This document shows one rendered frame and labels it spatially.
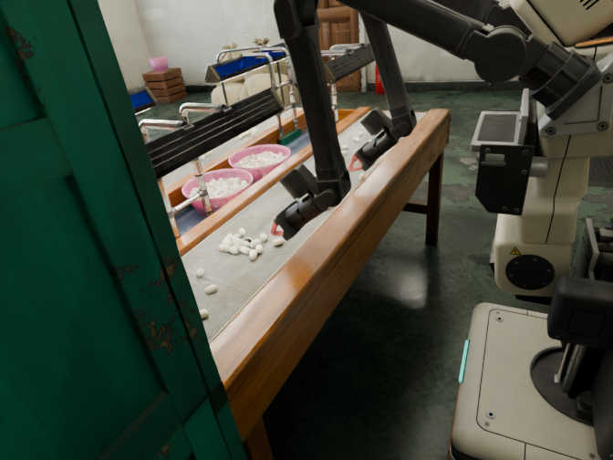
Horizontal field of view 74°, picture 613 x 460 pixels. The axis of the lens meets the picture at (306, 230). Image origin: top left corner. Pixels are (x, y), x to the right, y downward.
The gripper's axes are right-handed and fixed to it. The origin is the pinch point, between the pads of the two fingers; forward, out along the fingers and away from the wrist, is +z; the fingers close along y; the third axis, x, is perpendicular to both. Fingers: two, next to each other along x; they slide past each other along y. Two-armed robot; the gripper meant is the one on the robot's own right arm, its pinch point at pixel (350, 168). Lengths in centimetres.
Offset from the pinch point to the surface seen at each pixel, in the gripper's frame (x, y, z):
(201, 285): -4, 63, 15
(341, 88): -73, -418, 209
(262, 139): -36, -34, 51
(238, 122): -30.6, 32.7, -4.0
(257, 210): -10.0, 24.1, 22.8
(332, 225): 8.0, 28.6, -1.9
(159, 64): -286, -343, 378
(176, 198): -34, 25, 52
